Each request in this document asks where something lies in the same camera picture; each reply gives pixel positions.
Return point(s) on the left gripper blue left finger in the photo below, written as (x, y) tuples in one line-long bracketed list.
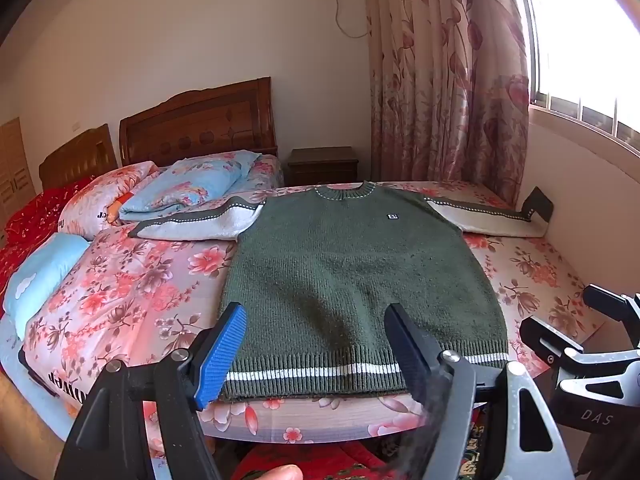
[(214, 356)]

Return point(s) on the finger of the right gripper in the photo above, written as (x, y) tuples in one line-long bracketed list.
[(547, 342), (621, 308)]

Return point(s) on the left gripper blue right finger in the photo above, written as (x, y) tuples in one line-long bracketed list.
[(415, 354)]

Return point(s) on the green knit sweater white sleeves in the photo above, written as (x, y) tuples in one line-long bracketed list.
[(316, 270)]

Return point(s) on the red patterned clothing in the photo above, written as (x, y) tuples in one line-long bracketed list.
[(347, 460)]

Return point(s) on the left hand grey glove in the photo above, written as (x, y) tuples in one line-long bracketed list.
[(286, 472)]

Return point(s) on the light blue floral folded quilt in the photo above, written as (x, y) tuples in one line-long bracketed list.
[(188, 182)]

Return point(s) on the pink floral pillow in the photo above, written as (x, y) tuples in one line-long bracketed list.
[(86, 214)]

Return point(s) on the dark wooden nightstand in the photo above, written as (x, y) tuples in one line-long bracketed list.
[(331, 164)]

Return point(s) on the light blue cloud pillow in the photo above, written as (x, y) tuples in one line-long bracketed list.
[(39, 276)]

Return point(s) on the large wooden headboard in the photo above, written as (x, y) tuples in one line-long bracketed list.
[(201, 122)]

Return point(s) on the small wooden headboard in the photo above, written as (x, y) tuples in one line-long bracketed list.
[(89, 154)]

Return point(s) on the red blanket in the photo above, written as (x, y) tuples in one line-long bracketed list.
[(32, 225)]

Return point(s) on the wooden wardrobe door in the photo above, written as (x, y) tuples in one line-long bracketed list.
[(16, 187)]

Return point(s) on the window with grille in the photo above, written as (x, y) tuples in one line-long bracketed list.
[(584, 63)]

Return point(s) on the pink floral curtain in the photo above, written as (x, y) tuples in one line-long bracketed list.
[(449, 92)]

